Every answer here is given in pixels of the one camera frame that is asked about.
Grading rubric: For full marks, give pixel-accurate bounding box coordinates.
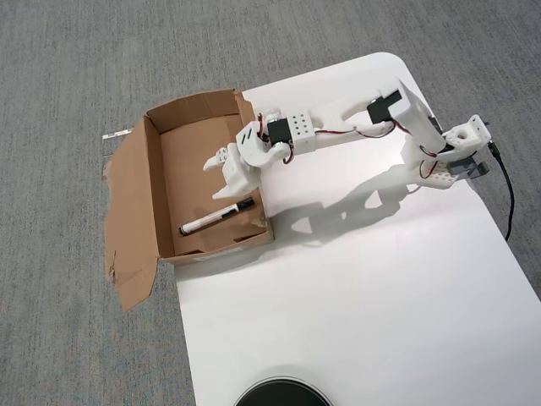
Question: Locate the black power cable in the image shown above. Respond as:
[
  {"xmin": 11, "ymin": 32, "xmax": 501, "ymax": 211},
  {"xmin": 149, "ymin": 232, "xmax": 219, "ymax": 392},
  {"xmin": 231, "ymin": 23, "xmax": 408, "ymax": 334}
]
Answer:
[{"xmin": 488, "ymin": 141, "xmax": 516, "ymax": 242}]

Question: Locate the white marker pen black cap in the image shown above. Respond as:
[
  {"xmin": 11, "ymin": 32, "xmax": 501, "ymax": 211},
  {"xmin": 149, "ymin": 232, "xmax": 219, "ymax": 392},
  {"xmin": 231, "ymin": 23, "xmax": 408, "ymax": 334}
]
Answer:
[{"xmin": 178, "ymin": 196, "xmax": 257, "ymax": 237}]

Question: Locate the grey table clamp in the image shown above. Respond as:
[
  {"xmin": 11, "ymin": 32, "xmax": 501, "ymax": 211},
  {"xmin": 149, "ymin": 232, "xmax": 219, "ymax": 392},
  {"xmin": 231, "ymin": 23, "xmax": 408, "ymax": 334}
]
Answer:
[{"xmin": 448, "ymin": 156, "xmax": 490, "ymax": 181}]

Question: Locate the white gripper with slots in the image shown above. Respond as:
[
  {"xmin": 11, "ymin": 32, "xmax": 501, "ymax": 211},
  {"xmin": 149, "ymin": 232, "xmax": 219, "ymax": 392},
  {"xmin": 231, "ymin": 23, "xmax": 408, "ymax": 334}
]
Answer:
[{"xmin": 204, "ymin": 121, "xmax": 293, "ymax": 201}]

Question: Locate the open brown cardboard box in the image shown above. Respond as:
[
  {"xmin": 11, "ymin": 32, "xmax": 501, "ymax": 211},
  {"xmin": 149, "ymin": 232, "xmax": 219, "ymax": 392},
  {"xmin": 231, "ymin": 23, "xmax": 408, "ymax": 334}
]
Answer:
[{"xmin": 102, "ymin": 86, "xmax": 276, "ymax": 313}]

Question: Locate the black round disc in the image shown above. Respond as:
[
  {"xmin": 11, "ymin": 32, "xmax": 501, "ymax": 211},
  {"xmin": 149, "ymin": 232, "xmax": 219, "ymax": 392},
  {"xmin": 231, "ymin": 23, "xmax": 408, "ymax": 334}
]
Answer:
[{"xmin": 232, "ymin": 365, "xmax": 335, "ymax": 406}]

